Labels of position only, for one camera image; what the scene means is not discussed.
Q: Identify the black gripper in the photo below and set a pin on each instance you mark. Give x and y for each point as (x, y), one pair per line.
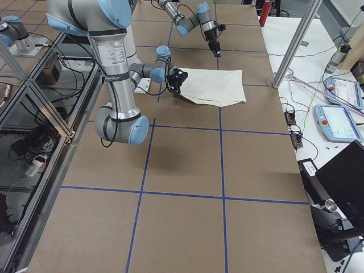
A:
(211, 36)
(172, 84)

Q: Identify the cream long-sleeve cat shirt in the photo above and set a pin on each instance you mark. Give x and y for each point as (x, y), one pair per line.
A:
(213, 87)

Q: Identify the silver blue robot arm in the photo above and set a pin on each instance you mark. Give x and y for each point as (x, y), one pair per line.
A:
(105, 24)
(201, 18)

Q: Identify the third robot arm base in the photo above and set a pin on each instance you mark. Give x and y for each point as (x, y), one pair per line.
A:
(15, 36)

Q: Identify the red fire extinguisher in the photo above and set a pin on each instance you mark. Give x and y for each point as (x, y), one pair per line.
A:
(265, 12)

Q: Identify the orange black electronics board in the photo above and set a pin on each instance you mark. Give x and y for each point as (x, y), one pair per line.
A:
(290, 118)

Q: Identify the far blue teach pendant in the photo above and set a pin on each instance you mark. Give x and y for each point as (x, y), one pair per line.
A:
(347, 91)

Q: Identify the blue teach pendant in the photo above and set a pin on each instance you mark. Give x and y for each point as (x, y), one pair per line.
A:
(337, 124)
(347, 91)

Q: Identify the near blue teach pendant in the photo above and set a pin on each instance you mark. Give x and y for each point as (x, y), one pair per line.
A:
(337, 124)

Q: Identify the black monitor on stand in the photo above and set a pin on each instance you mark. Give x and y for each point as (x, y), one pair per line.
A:
(336, 190)

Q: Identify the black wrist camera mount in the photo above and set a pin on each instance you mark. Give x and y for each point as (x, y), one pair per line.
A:
(221, 27)

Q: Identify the aluminium frame post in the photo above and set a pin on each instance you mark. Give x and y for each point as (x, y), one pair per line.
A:
(298, 36)

